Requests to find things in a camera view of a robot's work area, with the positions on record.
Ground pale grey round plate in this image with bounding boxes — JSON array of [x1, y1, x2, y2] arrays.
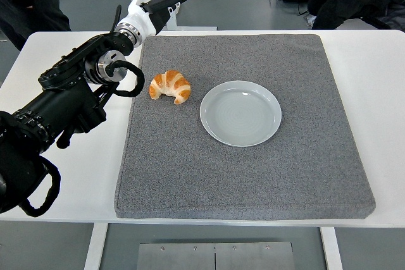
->
[[199, 80, 282, 148]]

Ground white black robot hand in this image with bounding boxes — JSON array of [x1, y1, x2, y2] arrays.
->
[[118, 0, 201, 37]]

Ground white table leg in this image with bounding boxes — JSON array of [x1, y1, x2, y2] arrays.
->
[[84, 223, 109, 270], [319, 227, 344, 270]]

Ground golden brown croissant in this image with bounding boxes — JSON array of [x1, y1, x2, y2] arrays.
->
[[148, 70, 192, 106]]

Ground grey metal plate with screws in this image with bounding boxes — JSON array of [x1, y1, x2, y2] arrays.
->
[[136, 242, 296, 270]]

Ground grey fabric mat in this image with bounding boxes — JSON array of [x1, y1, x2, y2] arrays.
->
[[114, 34, 377, 221]]

